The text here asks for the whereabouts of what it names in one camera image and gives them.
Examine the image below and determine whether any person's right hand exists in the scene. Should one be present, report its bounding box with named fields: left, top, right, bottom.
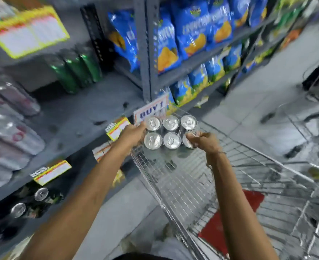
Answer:
left=186, top=131, right=223, bottom=156

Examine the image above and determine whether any person's left hand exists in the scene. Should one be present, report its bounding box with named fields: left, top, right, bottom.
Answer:
left=117, top=122, right=148, bottom=156

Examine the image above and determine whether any pack of silver cans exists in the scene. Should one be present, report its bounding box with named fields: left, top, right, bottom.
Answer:
left=143, top=114, right=198, bottom=160

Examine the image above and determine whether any person's left forearm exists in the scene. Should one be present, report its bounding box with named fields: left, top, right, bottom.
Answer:
left=20, top=141, right=134, bottom=260

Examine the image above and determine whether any person's right forearm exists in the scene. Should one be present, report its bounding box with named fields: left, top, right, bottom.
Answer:
left=205, top=151, right=280, bottom=260

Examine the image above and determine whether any white promotion sign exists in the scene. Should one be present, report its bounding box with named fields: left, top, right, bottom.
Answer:
left=133, top=95, right=170, bottom=125

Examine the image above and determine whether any yellow shelf price tag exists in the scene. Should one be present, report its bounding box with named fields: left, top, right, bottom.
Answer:
left=92, top=141, right=113, bottom=163
left=104, top=116, right=131, bottom=142
left=30, top=160, right=73, bottom=187

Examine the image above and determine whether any yellow snack packet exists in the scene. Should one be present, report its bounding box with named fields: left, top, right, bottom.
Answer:
left=112, top=168, right=126, bottom=188

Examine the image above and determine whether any row of small blue chip bags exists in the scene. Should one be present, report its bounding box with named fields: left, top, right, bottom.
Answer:
left=159, top=43, right=244, bottom=112

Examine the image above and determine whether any grey metal shelf unit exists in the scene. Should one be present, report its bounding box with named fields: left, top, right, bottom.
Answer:
left=0, top=0, right=314, bottom=252

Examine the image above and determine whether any green plastic bottle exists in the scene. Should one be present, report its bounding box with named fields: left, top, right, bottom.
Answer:
left=78, top=46, right=104, bottom=83
left=63, top=50, right=94, bottom=88
left=47, top=55, right=79, bottom=95

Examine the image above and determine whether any red cart seat flap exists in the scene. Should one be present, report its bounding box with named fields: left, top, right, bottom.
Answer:
left=198, top=190, right=265, bottom=256

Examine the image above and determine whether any row of large blue chip bags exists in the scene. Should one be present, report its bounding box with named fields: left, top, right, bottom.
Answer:
left=107, top=0, right=269, bottom=75

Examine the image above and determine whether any person's grey clothing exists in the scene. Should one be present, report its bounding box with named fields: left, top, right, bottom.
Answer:
left=149, top=238, right=195, bottom=260

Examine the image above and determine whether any dark can pack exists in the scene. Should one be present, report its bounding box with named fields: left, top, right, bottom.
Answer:
left=0, top=185, right=66, bottom=242

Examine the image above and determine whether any stack of silver drink packs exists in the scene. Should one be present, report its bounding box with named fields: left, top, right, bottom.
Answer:
left=0, top=74, right=47, bottom=189

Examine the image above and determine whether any large yellow price sign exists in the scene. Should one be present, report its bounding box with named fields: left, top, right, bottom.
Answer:
left=0, top=5, right=71, bottom=59

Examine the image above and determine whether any row of green snack packets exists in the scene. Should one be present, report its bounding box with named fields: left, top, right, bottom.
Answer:
left=269, top=0, right=313, bottom=38

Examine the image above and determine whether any metal wire shopping cart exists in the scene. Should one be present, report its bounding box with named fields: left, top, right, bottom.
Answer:
left=131, top=107, right=319, bottom=260

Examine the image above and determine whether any black perforated shelf bracket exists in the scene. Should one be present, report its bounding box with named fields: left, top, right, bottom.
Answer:
left=80, top=4, right=107, bottom=64

